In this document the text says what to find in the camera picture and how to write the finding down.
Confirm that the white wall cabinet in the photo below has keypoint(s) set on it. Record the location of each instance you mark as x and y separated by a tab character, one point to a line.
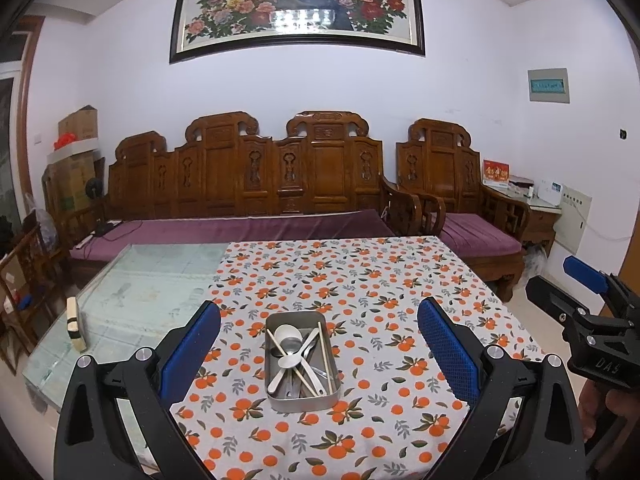
575	220

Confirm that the large cardboard box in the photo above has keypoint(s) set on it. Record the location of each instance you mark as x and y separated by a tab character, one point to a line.
70	185

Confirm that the framed peacock flower painting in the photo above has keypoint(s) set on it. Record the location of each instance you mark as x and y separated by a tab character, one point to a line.
300	5

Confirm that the small cardboard box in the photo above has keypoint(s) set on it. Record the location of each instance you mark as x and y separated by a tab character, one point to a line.
77	125

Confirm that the long purple sofa cushion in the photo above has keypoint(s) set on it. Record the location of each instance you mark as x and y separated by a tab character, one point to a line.
225	232

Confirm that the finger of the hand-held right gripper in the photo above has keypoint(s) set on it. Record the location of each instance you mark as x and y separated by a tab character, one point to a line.
545	295
582	272

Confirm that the black charger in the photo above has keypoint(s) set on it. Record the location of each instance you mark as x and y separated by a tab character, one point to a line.
105	229

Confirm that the clear plastic bag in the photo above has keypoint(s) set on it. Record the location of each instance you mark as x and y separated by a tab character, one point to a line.
536	262

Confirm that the wooden side table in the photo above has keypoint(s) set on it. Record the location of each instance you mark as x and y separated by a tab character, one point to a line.
542	225

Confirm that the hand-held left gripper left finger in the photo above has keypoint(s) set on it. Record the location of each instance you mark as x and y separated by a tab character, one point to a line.
192	350

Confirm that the small black fan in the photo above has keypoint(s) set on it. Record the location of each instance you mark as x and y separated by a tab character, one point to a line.
93	189

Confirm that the purple armchair cushion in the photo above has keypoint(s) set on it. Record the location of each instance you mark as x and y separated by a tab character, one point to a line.
480	235

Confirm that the carved wooden sofa bench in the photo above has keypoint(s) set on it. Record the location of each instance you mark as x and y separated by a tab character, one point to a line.
225	175

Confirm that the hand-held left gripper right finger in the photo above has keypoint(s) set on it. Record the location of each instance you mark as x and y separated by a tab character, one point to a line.
447	350

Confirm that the white router box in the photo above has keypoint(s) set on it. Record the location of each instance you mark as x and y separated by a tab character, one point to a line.
550	192

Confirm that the orange print tablecloth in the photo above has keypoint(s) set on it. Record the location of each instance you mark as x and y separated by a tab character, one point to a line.
375	285

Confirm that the wooden chair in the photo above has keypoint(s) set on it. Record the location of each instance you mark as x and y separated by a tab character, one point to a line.
30	265

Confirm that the white flat box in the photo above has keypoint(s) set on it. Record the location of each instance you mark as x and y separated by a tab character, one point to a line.
80	152

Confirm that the large white spoon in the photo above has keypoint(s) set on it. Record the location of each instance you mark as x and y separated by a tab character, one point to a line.
285	332

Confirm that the glass sliding door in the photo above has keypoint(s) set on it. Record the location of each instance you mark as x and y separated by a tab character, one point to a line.
10	160

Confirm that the carved wooden armchair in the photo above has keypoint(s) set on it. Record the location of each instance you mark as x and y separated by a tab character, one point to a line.
440	170

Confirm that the black cloth pile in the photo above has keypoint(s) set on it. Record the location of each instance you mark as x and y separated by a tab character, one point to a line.
5	235

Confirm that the crumpled plastic bag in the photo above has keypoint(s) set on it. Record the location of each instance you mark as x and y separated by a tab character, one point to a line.
42	225

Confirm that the metal tray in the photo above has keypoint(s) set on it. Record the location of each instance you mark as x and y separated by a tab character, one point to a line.
300	404

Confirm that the red desk calendar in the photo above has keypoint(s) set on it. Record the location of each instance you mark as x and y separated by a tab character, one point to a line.
496	172

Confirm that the person's right hand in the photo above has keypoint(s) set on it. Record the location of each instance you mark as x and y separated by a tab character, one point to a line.
591	410

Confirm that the red ornament bundle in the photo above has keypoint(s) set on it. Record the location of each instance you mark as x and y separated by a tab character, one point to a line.
65	140

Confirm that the grey wall electrical panel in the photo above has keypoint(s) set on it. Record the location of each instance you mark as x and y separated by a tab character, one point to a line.
549	85

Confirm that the white power strip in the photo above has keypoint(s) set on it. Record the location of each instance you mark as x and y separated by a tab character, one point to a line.
84	242

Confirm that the pale flat box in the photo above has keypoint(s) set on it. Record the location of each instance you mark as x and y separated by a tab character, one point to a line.
520	181

